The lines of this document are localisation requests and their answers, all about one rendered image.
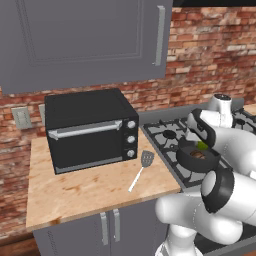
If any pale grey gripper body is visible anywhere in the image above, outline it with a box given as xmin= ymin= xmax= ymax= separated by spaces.
xmin=184 ymin=128 xmax=202 ymax=143

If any brown potato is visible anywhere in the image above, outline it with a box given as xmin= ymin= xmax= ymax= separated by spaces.
xmin=189 ymin=150 xmax=206 ymax=161

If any black pot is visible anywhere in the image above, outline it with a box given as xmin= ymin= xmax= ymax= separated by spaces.
xmin=175 ymin=136 xmax=221 ymax=174

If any grey slotted spatula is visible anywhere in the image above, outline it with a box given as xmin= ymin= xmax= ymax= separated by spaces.
xmin=127 ymin=150 xmax=155 ymax=194

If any black gas hob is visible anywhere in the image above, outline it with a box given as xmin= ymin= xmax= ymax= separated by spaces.
xmin=138 ymin=97 xmax=256 ymax=195

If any grey base cupboard door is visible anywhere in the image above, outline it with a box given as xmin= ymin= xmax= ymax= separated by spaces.
xmin=32 ymin=212 xmax=112 ymax=256
xmin=109 ymin=198 xmax=172 ymax=256

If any black toaster oven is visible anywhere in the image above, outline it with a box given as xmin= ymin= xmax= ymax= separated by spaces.
xmin=44 ymin=87 xmax=140 ymax=176

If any black range hood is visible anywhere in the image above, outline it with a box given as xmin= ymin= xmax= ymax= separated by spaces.
xmin=172 ymin=0 xmax=256 ymax=8

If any silver wall cupboard handle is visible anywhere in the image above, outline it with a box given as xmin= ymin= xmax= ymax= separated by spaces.
xmin=152 ymin=5 xmax=166 ymax=67

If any silver toaster oven handle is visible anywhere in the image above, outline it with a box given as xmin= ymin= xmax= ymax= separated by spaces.
xmin=47 ymin=120 xmax=124 ymax=141

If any silver base cupboard handle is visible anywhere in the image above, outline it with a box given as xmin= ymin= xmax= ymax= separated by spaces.
xmin=112 ymin=208 xmax=121 ymax=244
xmin=100 ymin=211 xmax=110 ymax=247

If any grey wall cupboard door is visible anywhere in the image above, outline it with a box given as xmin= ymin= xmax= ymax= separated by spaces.
xmin=0 ymin=0 xmax=174 ymax=96

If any grey wall socket plate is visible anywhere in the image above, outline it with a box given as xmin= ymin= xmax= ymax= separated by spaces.
xmin=37 ymin=103 xmax=47 ymax=126
xmin=11 ymin=106 xmax=33 ymax=131

